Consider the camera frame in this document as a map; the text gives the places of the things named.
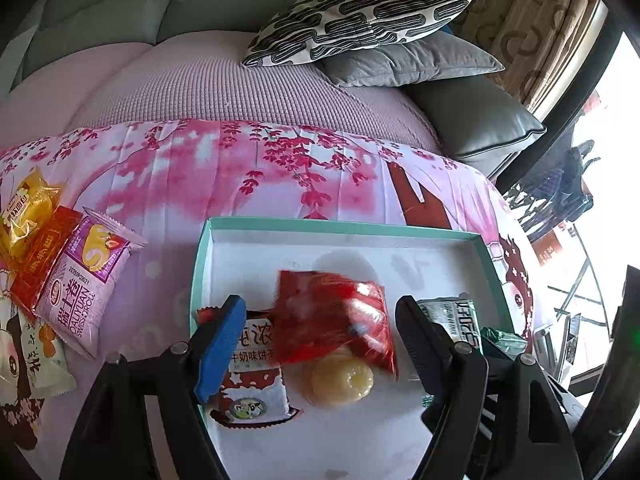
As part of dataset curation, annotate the silver green chips packet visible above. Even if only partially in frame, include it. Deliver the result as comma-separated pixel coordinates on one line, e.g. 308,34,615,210
416,296,484,357

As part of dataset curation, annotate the red white biscuit packet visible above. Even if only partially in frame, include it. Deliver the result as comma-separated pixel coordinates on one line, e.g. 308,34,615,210
196,305,304,429

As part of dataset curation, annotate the pink swiss roll packet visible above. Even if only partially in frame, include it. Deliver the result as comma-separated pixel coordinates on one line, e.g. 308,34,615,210
34,206,147,361

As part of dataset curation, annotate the clear red snack packet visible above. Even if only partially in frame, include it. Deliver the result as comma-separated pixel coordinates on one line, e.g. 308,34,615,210
273,269,399,380

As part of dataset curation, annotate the grey fabric pillow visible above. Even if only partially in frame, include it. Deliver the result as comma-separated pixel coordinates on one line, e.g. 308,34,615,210
316,27,506,89

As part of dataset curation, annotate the red gold cake packet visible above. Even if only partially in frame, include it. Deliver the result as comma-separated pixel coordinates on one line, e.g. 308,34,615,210
9,205,84,322

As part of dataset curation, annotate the jelly cup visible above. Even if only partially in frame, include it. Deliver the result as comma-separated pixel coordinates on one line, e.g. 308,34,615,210
305,349,377,409

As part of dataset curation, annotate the white panda snack packet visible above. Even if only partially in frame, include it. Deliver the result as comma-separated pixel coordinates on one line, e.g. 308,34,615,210
0,280,79,402

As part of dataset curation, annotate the black white patterned pillow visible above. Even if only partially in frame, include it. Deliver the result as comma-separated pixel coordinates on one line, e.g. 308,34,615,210
241,0,474,69

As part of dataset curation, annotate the black door frame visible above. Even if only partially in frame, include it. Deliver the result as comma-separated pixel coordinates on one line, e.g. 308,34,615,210
492,7,640,188

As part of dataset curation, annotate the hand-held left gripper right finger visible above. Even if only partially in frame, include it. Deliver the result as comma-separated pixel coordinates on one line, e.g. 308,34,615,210
395,296,583,480

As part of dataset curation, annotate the patterned beige curtain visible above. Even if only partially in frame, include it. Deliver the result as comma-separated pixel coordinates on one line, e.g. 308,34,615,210
442,0,603,113

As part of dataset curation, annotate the grey leather cushion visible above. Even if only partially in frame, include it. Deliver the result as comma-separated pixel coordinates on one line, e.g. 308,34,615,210
399,76,548,177

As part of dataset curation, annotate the printed blanket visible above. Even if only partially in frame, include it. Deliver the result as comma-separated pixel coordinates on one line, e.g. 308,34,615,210
0,119,551,480

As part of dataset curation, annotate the yellow bread packet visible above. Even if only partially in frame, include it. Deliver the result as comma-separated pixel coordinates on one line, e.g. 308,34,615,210
0,166,67,262

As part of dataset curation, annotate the black folding chair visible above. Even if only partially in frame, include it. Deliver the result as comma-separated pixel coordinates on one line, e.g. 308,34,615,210
502,140,601,241

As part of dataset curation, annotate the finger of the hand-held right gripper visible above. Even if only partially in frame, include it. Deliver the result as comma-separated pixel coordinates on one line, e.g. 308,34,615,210
575,265,640,480

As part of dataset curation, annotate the teal cardboard box tray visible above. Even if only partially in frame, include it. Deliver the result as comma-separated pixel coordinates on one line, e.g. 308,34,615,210
189,216,517,480

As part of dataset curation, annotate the green snack packet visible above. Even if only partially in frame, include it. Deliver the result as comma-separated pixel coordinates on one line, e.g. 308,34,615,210
479,326,529,362

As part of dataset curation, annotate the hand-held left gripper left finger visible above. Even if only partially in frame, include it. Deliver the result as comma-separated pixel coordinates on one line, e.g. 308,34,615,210
60,295,248,480

